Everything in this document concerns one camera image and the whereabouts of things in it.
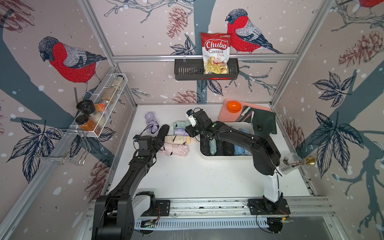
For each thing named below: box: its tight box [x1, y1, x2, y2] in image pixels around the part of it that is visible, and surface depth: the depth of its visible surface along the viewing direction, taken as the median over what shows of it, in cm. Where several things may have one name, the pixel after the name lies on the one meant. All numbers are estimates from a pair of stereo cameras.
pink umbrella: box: [159, 143, 189, 157], surface depth 92 cm
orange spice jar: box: [75, 114, 101, 137], surface depth 62 cm
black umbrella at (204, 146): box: [200, 138, 213, 156], surface depth 92 cm
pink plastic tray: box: [218, 98, 272, 122], surface depth 116 cm
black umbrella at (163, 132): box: [157, 124, 170, 142], surface depth 103 cm
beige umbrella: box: [164, 135, 197, 145], surface depth 97 cm
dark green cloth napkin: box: [243, 105, 277, 136], surface depth 109 cm
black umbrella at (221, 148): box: [214, 140, 226, 156], surface depth 92 cm
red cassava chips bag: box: [201, 32, 232, 75], surface depth 85 cm
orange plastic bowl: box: [227, 101, 242, 114], surface depth 116 cm
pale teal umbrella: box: [209, 138, 217, 155], surface depth 92 cm
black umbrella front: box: [223, 141, 235, 156], surface depth 90 cm
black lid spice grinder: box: [76, 99, 96, 115], surface depth 63 cm
